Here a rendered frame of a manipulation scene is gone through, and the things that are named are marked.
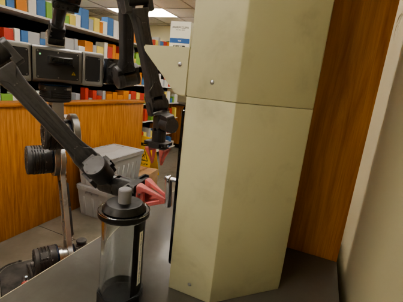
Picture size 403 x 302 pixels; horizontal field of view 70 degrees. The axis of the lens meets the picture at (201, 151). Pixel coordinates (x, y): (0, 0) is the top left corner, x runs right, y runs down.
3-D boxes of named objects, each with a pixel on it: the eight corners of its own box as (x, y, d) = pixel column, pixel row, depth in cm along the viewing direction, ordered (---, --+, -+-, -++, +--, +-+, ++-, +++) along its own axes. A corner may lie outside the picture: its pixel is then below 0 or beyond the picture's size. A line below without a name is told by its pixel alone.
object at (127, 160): (143, 177, 330) (145, 149, 323) (107, 193, 275) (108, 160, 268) (114, 169, 345) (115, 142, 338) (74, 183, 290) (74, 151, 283)
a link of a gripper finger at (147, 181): (173, 183, 77) (143, 175, 80) (159, 193, 70) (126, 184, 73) (171, 205, 79) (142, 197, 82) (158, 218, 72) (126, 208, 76)
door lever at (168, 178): (180, 213, 73) (185, 208, 75) (181, 179, 69) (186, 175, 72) (162, 208, 75) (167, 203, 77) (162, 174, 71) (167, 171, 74)
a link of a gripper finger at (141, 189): (174, 182, 77) (144, 174, 81) (161, 192, 71) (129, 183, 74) (173, 204, 80) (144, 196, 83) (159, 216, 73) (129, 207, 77)
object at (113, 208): (154, 220, 62) (156, 192, 60) (114, 232, 56) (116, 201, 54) (131, 205, 68) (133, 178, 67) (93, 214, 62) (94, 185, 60)
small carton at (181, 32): (196, 53, 70) (198, 26, 68) (189, 50, 65) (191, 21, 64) (177, 51, 71) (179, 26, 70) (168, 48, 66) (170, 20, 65)
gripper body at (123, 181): (150, 174, 81) (129, 168, 84) (128, 187, 72) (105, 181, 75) (150, 195, 83) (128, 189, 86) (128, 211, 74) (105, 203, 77)
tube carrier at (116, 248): (153, 298, 66) (159, 212, 61) (108, 320, 59) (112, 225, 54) (129, 272, 74) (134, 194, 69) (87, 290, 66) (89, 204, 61)
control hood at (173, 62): (231, 96, 90) (235, 63, 88) (185, 96, 61) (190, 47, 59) (197, 92, 94) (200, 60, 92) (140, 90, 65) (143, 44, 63)
